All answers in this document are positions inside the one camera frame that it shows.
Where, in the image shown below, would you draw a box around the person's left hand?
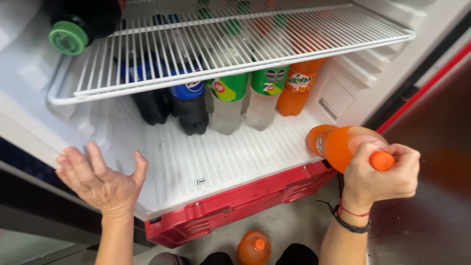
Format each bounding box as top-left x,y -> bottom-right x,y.
55,142 -> 149,219

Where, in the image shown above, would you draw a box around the person's right hand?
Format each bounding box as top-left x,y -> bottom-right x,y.
340,139 -> 421,215

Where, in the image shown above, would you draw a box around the orange soda bottle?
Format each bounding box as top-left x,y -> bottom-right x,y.
236,230 -> 272,265
306,124 -> 395,174
275,7 -> 328,117

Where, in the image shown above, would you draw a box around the fridge door with red edge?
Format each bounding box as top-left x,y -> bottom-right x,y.
367,40 -> 471,265

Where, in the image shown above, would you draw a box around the white barcode sticker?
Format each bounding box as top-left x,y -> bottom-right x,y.
317,97 -> 338,121

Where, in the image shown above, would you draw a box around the dark cola bottle blue label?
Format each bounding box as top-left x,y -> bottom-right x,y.
121,14 -> 170,126
166,14 -> 209,136

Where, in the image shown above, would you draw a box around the pale soda bottle dark cap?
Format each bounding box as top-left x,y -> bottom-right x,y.
148,252 -> 191,265

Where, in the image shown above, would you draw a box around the person's black trousers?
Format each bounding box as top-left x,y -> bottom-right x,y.
200,243 -> 319,265

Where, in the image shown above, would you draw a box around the red and white display fridge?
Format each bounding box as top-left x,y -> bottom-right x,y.
0,0 -> 471,249

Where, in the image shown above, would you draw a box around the clear soda bottle green label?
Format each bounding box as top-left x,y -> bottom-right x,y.
245,13 -> 290,132
205,18 -> 249,135

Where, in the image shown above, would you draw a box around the dark cola bottle green cap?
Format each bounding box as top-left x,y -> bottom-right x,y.
44,0 -> 124,56

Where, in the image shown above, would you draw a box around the red string bracelet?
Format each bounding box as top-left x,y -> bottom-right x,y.
338,203 -> 371,218

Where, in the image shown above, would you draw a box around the black braided bracelet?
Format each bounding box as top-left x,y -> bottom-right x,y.
317,200 -> 372,235

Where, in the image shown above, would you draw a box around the white wire fridge shelf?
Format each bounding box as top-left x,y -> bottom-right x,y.
47,3 -> 416,106

